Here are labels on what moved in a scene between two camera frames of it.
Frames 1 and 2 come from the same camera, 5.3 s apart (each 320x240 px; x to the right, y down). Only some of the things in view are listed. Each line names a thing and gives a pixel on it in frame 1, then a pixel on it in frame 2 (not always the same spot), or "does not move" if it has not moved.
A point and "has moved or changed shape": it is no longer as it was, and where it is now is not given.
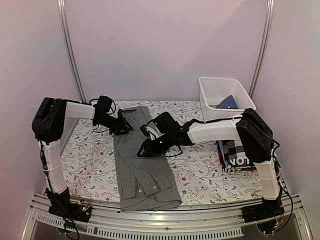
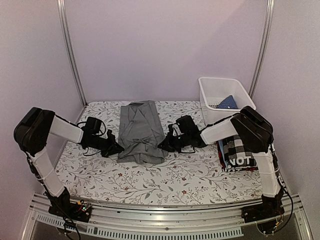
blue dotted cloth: (228, 102) does not move
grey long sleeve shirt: (145, 183) has moved or changed shape
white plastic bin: (213, 91) does not move
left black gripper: (121, 122) -> (114, 147)
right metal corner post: (269, 15) does not move
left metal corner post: (71, 55) does not move
